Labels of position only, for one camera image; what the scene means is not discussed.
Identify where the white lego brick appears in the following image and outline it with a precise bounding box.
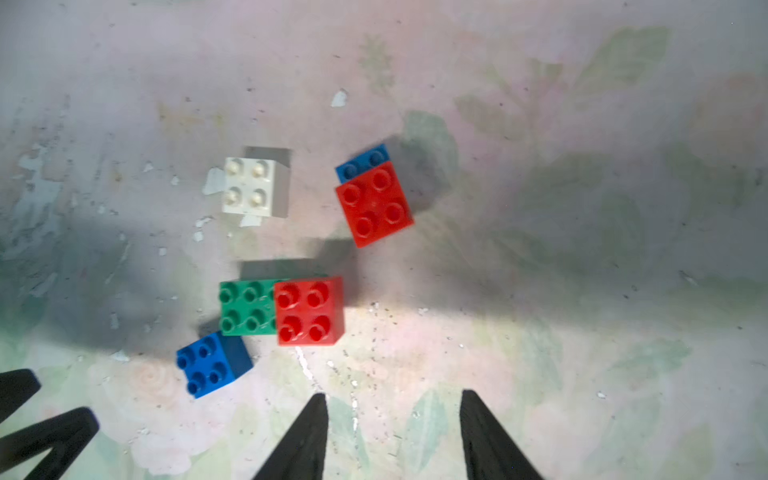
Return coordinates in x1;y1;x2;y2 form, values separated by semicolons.
222;146;291;218

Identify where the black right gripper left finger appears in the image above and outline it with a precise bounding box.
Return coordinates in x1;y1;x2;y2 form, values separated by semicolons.
253;393;329;480

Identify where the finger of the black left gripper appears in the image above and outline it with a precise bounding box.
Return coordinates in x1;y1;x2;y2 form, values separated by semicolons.
1;407;99;480
0;369;41;422

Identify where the green lego plate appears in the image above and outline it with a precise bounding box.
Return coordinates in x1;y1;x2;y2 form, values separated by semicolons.
218;279;282;336

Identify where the blue lego brick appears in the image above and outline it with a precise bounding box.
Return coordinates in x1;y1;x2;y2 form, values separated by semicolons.
176;332;253;399
335;144;390;184

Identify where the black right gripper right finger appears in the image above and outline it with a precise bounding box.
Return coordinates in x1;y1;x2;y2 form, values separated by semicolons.
459;389;543;480

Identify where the red lego brick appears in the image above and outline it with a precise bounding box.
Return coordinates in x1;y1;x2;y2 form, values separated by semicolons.
335;161;414;248
274;277;345;346

